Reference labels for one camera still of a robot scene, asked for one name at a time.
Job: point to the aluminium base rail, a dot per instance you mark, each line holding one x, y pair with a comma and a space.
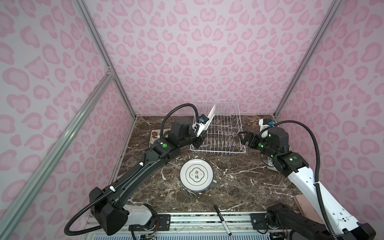
207, 226

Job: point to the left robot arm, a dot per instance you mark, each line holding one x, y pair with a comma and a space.
107, 205

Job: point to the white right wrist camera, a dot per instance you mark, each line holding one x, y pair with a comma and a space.
265, 124

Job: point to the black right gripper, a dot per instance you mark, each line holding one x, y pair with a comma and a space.
254, 137

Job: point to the The 143-Storey Treehouse book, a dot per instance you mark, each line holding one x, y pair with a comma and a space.
270, 165

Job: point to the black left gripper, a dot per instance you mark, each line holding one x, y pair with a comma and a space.
200, 139

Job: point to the black marker pen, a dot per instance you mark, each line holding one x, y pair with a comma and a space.
222, 220

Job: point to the white wire dish rack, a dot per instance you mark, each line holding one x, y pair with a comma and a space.
222, 134

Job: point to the white round plate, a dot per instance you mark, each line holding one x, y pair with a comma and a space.
211, 114
196, 175

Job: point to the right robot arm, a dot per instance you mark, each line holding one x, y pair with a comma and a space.
337, 222

